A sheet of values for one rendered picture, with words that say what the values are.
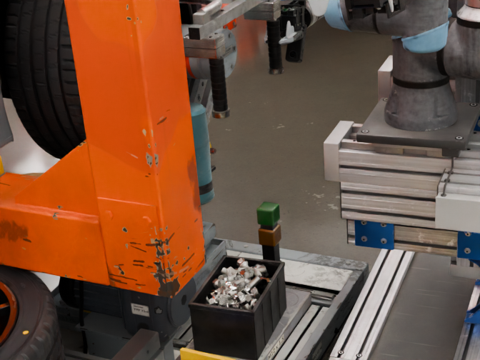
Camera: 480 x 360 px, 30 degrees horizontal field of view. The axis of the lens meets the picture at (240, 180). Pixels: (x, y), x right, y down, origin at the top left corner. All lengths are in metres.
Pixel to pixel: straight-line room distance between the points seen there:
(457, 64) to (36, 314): 1.00
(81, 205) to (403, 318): 0.90
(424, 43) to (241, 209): 1.96
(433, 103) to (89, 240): 0.77
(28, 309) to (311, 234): 1.44
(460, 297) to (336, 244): 0.78
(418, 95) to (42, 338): 0.91
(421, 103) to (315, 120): 2.36
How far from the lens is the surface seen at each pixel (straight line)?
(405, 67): 1.85
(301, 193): 3.48
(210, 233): 2.80
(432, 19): 1.53
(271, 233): 1.93
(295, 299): 1.99
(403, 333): 2.30
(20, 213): 2.03
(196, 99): 2.61
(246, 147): 3.94
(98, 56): 1.73
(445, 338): 2.29
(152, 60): 1.71
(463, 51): 1.79
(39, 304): 1.99
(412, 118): 1.86
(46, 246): 2.02
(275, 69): 2.47
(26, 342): 1.88
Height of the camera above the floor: 1.52
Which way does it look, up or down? 25 degrees down
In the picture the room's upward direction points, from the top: 5 degrees counter-clockwise
